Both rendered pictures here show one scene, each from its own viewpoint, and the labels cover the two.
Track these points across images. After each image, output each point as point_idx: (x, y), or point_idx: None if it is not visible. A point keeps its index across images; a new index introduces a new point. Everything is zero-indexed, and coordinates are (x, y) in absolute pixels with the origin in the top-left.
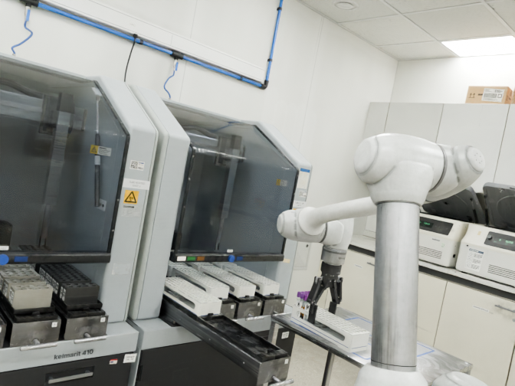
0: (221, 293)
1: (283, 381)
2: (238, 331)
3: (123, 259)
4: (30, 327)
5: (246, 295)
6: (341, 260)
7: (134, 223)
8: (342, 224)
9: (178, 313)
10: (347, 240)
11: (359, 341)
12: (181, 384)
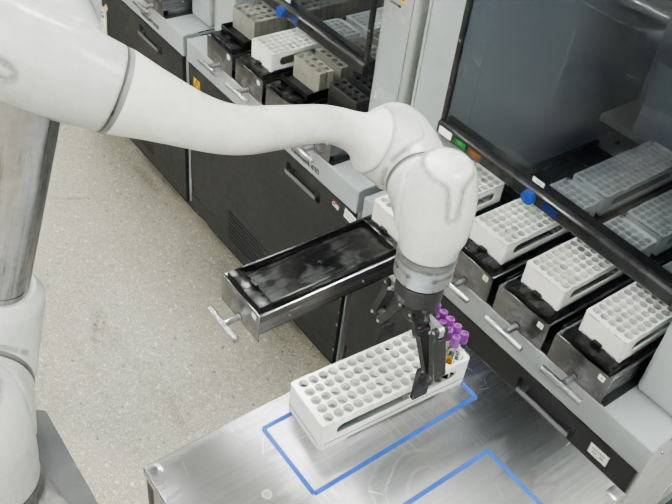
0: (490, 245)
1: (226, 324)
2: (345, 266)
3: (386, 83)
4: (275, 98)
5: (535, 290)
6: (401, 274)
7: (400, 34)
8: (401, 190)
9: None
10: (404, 235)
11: (301, 410)
12: (403, 319)
